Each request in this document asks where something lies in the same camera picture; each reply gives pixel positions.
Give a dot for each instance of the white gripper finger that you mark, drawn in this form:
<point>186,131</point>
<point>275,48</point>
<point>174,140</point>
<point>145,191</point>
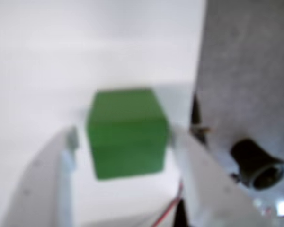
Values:
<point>42,179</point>
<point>210,189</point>

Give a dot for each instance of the green cube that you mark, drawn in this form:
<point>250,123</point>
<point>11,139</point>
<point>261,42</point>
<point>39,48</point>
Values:
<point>126,132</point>

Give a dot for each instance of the black cylindrical knob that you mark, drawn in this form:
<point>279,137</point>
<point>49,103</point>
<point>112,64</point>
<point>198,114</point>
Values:
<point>258,165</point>

